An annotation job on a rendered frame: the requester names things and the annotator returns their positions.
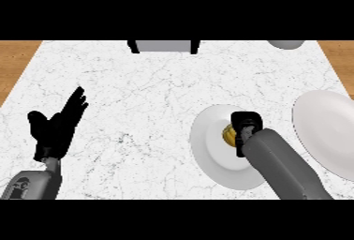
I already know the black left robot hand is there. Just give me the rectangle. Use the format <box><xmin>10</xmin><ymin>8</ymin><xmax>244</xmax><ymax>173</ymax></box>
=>
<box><xmin>26</xmin><ymin>85</ymin><xmax>89</xmax><ymax>163</ymax></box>

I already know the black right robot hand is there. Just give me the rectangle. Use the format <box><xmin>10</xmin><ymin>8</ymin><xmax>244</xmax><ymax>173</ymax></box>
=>
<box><xmin>229</xmin><ymin>111</ymin><xmax>263</xmax><ymax>158</ymax></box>

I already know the yellow squash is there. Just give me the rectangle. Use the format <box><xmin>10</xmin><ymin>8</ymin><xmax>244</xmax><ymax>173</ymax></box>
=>
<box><xmin>221</xmin><ymin>124</ymin><xmax>237</xmax><ymax>148</ymax></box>

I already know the small white plate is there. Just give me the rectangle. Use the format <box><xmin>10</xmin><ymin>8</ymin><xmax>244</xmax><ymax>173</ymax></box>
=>
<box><xmin>187</xmin><ymin>104</ymin><xmax>266</xmax><ymax>191</ymax></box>

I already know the large white plate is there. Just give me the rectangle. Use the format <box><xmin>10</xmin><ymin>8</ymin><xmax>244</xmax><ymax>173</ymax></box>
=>
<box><xmin>290</xmin><ymin>89</ymin><xmax>354</xmax><ymax>182</ymax></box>

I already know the grey round bowl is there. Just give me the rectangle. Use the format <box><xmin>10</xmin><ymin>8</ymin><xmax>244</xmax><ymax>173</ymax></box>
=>
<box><xmin>265</xmin><ymin>39</ymin><xmax>306</xmax><ymax>51</ymax></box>

